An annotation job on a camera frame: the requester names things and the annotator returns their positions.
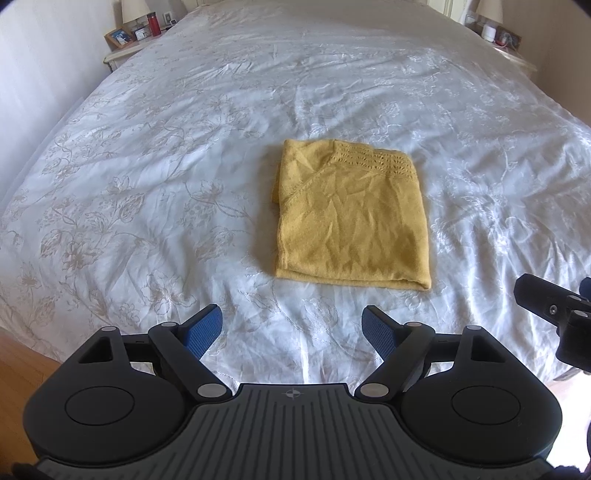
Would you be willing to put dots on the white floral bedspread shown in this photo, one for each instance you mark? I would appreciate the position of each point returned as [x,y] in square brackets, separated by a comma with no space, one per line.
[231,115]

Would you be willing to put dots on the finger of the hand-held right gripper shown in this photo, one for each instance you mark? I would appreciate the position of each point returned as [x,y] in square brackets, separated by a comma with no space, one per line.
[587,287]
[540,295]

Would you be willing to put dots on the red bottle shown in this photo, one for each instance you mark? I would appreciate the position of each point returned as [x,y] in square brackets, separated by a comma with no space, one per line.
[153,24]

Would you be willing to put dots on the wooden photo frame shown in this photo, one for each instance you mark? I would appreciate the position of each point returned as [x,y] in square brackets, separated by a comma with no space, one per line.
[119,38]

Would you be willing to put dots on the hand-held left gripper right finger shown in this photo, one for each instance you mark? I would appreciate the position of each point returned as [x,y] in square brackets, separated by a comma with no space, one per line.
[378,332]

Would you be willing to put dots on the small desk clock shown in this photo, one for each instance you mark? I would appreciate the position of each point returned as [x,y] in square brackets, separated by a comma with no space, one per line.
[139,34]

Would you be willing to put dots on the cream bedside table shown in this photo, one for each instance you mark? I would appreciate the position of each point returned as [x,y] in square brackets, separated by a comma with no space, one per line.
[517,57]
[122,54]

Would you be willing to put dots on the white round speaker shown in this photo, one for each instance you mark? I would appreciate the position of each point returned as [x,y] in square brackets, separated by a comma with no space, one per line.
[489,33]

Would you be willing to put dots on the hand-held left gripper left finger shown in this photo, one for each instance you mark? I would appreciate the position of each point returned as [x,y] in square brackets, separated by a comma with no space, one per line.
[205,330]

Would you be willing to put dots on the cream shade table lamp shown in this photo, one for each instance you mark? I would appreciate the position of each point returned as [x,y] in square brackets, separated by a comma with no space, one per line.
[135,10]
[490,9]

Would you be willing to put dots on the small white gadget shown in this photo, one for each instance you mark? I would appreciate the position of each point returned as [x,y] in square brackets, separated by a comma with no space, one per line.
[171,19]

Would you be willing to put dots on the yellow knitted sweater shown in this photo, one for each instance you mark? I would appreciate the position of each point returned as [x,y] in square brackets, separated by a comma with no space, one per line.
[355,217]

